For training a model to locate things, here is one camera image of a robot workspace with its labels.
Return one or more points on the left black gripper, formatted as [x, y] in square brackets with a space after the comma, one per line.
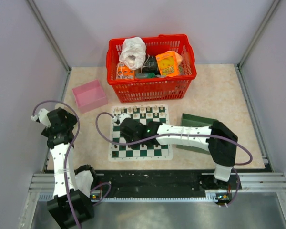
[62, 116]

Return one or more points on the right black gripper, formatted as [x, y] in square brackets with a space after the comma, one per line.
[127, 129]

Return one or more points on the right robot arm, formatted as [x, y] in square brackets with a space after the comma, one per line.
[216, 139]

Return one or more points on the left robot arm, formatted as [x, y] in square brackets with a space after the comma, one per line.
[71, 204]

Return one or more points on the green white chess board mat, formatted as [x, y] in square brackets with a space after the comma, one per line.
[144, 114]

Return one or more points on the pink plastic box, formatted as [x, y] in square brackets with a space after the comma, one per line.
[89, 96]

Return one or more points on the green tray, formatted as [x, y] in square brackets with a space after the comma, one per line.
[189, 120]

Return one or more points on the small orange patterned box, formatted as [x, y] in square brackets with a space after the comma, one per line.
[124, 73]

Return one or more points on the red plastic shopping basket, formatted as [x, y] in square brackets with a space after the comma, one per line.
[169, 88]

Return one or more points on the orange snack box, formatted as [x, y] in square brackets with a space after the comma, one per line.
[168, 63]

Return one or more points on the white crumpled plastic bag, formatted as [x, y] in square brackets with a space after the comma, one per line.
[133, 53]

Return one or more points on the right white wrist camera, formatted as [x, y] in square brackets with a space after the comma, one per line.
[120, 118]

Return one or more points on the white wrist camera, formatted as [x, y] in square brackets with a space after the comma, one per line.
[42, 117]
[120, 118]

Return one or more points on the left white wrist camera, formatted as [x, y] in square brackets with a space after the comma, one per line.
[42, 117]

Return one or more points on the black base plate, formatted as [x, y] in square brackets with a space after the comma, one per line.
[161, 183]

